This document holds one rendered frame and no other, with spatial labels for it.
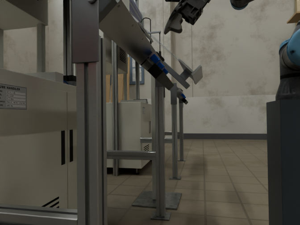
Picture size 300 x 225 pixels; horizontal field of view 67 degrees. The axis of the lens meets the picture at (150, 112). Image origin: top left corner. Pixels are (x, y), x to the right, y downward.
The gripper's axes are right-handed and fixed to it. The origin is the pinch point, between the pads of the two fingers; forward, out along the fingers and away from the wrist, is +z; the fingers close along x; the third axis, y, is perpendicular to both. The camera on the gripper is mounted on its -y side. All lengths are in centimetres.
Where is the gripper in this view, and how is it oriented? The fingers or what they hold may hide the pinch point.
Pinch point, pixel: (164, 30)
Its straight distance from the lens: 96.7
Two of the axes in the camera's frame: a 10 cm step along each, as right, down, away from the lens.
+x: 2.1, 0.2, 9.8
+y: 7.7, 6.2, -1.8
